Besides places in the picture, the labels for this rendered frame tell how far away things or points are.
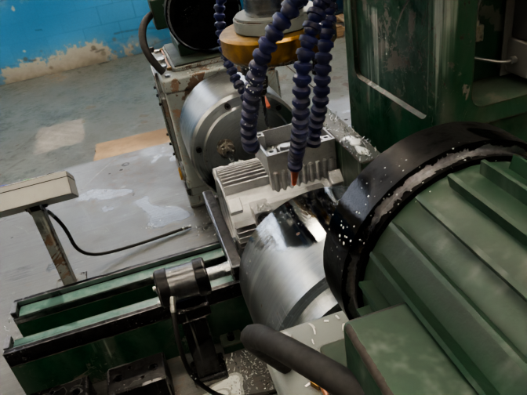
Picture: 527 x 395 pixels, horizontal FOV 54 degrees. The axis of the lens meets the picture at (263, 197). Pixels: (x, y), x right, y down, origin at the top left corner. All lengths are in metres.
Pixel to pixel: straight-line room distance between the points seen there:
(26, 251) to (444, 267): 1.29
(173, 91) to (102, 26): 5.13
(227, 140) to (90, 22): 5.36
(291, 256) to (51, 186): 0.64
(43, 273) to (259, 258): 0.80
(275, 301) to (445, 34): 0.42
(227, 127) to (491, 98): 0.52
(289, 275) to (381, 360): 0.34
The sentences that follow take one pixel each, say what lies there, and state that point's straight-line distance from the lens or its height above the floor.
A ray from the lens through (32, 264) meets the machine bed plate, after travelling 1.43.
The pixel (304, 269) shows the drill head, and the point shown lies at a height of 1.15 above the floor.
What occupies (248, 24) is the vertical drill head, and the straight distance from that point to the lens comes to 0.79.
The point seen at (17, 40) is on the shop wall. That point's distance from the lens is 6.49.
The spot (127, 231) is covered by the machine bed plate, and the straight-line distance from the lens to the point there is 1.41.
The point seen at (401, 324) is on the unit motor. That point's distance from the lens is 0.30.
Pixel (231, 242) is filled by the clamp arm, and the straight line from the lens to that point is 0.86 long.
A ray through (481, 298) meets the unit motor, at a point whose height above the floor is 1.34.
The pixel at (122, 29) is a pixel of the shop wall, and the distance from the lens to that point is 6.41.
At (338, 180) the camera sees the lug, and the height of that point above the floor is 1.08.
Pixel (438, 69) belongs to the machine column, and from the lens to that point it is 0.79.
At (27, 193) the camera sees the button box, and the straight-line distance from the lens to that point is 1.15.
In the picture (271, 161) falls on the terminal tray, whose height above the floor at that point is 1.13.
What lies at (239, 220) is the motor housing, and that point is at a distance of 0.87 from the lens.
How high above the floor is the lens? 1.53
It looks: 31 degrees down
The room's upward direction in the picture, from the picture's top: 10 degrees counter-clockwise
